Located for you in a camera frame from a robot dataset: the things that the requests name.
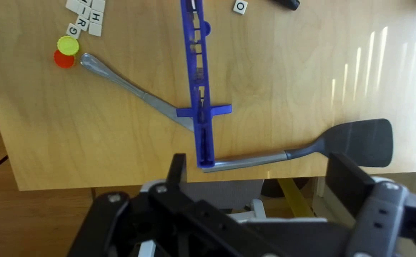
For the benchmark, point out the red game disc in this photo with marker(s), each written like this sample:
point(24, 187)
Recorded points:
point(63, 60)

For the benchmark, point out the white letter tile H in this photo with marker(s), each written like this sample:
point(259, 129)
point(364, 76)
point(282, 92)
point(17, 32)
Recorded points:
point(96, 18)

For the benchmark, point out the yellow game disc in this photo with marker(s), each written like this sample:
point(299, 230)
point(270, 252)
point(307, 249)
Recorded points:
point(67, 45)

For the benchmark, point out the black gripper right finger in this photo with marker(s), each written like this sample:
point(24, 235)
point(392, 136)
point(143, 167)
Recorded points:
point(350, 179)

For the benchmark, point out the white letter tile O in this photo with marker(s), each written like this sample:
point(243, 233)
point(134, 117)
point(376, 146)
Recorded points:
point(239, 6)

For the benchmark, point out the blue connect four grid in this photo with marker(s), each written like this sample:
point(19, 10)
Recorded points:
point(201, 119)

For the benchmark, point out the white letter tile R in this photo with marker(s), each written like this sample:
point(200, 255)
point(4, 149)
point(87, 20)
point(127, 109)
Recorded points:
point(83, 22)

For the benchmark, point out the black marker pen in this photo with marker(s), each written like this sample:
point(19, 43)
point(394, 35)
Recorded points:
point(286, 3)

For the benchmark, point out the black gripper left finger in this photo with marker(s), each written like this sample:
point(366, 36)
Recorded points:
point(179, 172)

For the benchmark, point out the white letter tile G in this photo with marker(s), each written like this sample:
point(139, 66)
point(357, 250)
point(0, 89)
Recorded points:
point(73, 30)

